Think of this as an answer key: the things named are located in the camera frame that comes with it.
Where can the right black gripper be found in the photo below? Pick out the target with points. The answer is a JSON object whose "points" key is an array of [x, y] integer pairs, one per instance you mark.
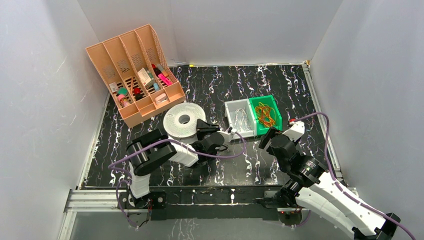
{"points": [[265, 138]]}

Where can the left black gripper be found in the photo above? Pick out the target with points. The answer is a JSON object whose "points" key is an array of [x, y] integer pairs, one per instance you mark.
{"points": [[205, 129]]}

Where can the white perforated filament spool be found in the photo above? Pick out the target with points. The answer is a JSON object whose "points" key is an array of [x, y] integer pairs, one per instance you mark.
{"points": [[180, 121]]}

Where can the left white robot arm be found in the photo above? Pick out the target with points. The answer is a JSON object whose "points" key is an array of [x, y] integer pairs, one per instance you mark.
{"points": [[144, 163]]}

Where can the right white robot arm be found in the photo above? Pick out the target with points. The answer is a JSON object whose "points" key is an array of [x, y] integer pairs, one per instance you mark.
{"points": [[311, 186]]}

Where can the green plastic bin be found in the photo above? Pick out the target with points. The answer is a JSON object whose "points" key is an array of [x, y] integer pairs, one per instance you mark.
{"points": [[266, 114]]}

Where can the white plastic bin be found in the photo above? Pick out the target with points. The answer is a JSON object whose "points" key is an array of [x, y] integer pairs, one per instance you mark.
{"points": [[241, 118]]}

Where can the white label box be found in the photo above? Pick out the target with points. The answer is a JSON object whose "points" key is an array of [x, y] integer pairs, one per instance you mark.
{"points": [[145, 78]]}

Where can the pink tape roll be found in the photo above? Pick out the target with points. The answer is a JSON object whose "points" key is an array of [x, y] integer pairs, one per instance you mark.
{"points": [[123, 97]]}

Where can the peach desk file organizer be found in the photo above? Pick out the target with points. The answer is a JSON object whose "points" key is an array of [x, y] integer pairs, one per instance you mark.
{"points": [[118, 60]]}

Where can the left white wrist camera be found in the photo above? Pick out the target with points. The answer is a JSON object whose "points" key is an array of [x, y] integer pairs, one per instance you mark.
{"points": [[229, 134]]}

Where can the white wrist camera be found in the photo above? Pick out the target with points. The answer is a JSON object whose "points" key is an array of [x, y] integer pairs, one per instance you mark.
{"points": [[296, 130], [229, 134]]}

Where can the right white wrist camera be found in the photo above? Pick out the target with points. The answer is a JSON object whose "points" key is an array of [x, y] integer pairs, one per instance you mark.
{"points": [[296, 130]]}

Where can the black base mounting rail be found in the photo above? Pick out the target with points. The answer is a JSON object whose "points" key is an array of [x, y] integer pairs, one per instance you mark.
{"points": [[219, 202]]}

